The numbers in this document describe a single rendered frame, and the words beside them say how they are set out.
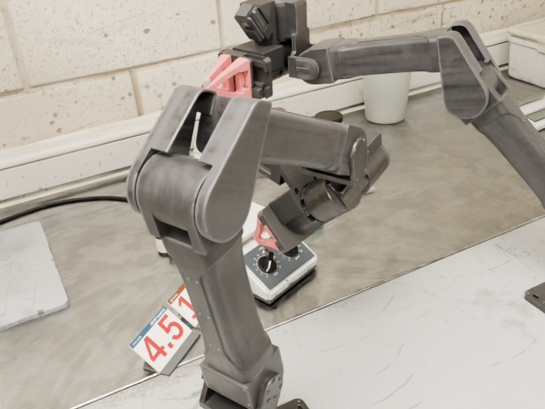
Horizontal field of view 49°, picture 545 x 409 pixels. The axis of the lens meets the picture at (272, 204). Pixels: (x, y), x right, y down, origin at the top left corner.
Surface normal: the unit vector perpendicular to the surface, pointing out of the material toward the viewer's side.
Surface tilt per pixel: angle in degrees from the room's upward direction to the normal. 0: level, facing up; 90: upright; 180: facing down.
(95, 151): 90
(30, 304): 0
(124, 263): 0
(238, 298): 90
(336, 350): 0
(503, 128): 95
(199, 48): 90
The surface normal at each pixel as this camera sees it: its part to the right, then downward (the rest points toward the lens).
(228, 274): 0.80, 0.34
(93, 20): 0.46, 0.43
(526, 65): -0.87, 0.35
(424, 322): -0.07, -0.86
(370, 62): -0.47, 0.52
